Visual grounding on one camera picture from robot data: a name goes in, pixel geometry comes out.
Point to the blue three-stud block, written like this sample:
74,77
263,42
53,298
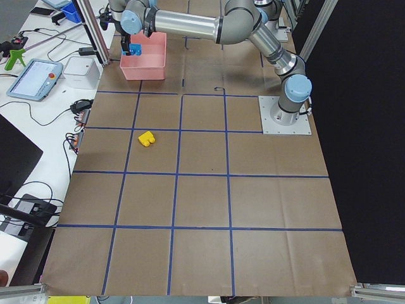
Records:
135,49

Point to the pink plastic box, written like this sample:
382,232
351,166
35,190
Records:
150,64

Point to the white square box device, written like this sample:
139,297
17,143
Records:
81,73

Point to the blue plastic bin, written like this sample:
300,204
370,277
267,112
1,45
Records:
71,13

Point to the black power adapter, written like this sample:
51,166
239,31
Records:
86,51

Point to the black smartphone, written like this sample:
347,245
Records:
42,11

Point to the teach pendant tablet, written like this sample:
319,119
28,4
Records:
36,81

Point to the green glue gun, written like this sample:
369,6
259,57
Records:
15,55

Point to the yellow two-stud block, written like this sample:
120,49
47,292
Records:
147,138

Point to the brown paper table cover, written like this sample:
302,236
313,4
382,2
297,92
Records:
214,206

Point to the aluminium frame post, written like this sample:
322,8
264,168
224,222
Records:
93,31

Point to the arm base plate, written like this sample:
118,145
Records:
280,31
275,121

